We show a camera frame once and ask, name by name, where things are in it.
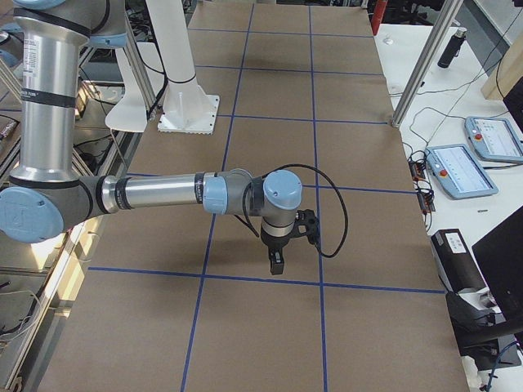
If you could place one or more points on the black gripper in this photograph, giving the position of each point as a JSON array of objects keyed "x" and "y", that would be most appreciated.
[{"x": 274, "y": 242}]

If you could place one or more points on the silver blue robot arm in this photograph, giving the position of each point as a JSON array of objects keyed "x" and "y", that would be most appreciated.
[{"x": 46, "y": 197}]

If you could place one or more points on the brown paper table cover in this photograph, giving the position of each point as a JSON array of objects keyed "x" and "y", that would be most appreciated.
[{"x": 177, "y": 300}]

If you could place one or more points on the black box white label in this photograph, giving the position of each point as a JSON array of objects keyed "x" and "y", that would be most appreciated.
[{"x": 456, "y": 265}]

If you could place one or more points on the near blue teach pendant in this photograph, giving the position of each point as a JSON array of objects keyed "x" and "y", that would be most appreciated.
[{"x": 458, "y": 172}]

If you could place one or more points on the blue teach pendant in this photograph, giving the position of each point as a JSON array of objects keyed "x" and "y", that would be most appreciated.
[
  {"x": 458, "y": 172},
  {"x": 494, "y": 139}
]

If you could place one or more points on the black monitor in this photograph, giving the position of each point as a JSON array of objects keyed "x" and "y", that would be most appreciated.
[{"x": 499, "y": 256}]

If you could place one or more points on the far blue teach pendant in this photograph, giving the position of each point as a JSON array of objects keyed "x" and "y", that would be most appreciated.
[{"x": 494, "y": 139}]

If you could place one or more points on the black water bottle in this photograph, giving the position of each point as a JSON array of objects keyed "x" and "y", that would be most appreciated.
[{"x": 452, "y": 48}]

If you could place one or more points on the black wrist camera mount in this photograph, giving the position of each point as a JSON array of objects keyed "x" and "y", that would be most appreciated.
[{"x": 307, "y": 225}]

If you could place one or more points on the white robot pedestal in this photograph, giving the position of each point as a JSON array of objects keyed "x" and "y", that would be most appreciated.
[{"x": 186, "y": 106}]

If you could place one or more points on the aluminium frame post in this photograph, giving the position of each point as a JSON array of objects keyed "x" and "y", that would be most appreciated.
[{"x": 432, "y": 44}]

